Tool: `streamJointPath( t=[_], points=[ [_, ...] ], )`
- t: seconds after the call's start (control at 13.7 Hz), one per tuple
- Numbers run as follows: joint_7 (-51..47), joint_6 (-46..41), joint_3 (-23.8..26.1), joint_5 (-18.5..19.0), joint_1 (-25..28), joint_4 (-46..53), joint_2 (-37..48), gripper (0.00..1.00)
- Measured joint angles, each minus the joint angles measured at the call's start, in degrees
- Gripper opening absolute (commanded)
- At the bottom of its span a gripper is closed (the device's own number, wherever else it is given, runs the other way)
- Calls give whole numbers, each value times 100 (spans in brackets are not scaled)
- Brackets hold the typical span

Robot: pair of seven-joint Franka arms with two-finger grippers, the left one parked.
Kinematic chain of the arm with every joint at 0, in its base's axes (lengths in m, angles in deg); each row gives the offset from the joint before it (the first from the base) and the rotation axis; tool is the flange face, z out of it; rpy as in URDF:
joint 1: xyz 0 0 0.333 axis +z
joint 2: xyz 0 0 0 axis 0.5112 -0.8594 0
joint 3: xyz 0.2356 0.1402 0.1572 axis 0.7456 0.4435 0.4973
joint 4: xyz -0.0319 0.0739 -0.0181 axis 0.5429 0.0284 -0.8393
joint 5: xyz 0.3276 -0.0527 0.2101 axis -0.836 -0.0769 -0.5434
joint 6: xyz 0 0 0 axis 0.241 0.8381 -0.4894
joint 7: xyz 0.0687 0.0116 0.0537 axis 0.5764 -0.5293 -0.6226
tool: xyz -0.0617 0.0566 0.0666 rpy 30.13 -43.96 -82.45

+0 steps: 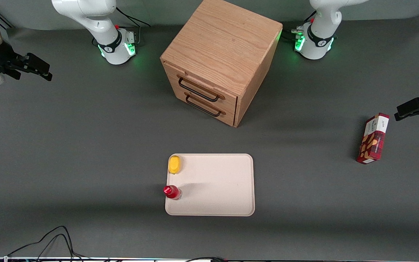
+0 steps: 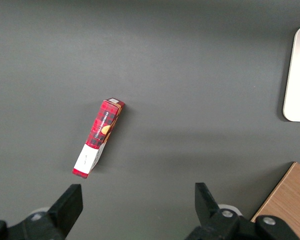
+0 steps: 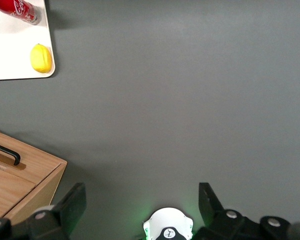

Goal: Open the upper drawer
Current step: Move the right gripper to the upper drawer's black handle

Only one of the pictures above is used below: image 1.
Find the yellow plastic lemon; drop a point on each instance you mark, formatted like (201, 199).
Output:
(174, 164)

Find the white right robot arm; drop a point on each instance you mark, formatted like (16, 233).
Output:
(96, 22)

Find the red bottle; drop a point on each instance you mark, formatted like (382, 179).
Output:
(171, 191)

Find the oak wooden drawer cabinet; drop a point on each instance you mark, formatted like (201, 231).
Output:
(227, 40)

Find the red snack box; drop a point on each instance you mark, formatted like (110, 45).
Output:
(373, 139)

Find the beige rectangular tray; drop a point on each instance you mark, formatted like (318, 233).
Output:
(216, 185)

